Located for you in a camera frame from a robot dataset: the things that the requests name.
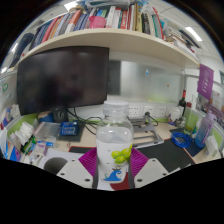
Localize black desk mat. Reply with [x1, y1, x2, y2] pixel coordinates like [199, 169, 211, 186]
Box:
[68, 138, 196, 168]

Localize white tissue pack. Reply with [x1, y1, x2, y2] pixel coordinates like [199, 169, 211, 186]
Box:
[14, 121, 35, 144]

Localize purple hanging banner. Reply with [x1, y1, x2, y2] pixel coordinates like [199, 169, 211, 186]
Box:
[196, 63, 215, 101]

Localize translucent purple drink bottle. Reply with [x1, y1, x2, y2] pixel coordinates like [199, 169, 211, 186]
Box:
[194, 111, 216, 149]

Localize clear plastic box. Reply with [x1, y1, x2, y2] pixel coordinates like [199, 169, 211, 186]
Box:
[34, 121, 63, 141]

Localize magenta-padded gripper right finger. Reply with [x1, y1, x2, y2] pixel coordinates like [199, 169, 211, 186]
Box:
[128, 147, 171, 190]

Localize small white box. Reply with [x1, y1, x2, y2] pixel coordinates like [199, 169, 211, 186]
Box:
[204, 134, 220, 158]

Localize grey metal laptop stand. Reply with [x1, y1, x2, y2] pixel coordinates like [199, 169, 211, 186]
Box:
[128, 111, 165, 149]

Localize blue circuit board box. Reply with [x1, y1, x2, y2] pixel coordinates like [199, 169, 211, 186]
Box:
[59, 120, 80, 137]

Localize photo print poster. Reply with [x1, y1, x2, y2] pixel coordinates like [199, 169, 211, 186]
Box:
[196, 89, 224, 129]

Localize wooden shelf with books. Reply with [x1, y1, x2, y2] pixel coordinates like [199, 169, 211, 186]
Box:
[19, 0, 201, 69]

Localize black computer monitor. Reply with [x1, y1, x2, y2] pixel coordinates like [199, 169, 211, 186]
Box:
[16, 45, 110, 124]

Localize white wall socket row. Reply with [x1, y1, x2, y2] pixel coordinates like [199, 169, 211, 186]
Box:
[128, 103, 169, 118]

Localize dark wine bottle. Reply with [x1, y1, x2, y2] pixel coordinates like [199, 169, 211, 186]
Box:
[178, 89, 188, 118]

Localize coiled blue cable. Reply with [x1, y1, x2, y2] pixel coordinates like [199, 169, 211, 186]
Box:
[170, 131, 193, 149]

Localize clear plastic water bottle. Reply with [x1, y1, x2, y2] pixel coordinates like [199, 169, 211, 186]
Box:
[95, 100, 135, 184]

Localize black cable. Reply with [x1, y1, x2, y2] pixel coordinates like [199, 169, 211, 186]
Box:
[68, 108, 103, 134]

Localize dark blue box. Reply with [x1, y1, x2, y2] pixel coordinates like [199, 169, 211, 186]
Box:
[8, 32, 35, 69]

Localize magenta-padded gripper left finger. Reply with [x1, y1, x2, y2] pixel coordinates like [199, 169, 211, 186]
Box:
[55, 147, 99, 190]

